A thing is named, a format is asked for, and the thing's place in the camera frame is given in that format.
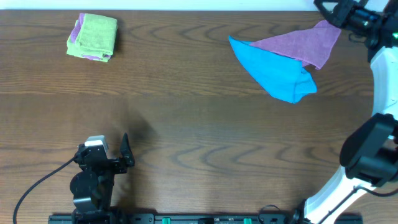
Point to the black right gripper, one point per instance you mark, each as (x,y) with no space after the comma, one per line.
(341,13)

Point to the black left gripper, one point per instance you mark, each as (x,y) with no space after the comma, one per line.
(122,164)

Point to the purple microfiber cloth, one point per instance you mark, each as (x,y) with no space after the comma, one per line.
(310,46)

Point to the blue microfiber cloth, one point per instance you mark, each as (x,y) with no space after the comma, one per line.
(282,77)

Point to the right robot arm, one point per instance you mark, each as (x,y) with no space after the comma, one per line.
(365,162)

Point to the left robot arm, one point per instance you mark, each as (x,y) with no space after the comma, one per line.
(92,187)

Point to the folded green cloth bottom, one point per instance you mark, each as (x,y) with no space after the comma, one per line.
(72,49)

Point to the folded green cloth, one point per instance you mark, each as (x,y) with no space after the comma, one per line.
(97,36)
(72,49)

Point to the folded green cloth top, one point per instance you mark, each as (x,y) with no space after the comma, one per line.
(97,36)

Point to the folded purple cloth in stack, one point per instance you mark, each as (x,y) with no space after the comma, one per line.
(75,30)

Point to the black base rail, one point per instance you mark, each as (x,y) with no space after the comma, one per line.
(147,218)

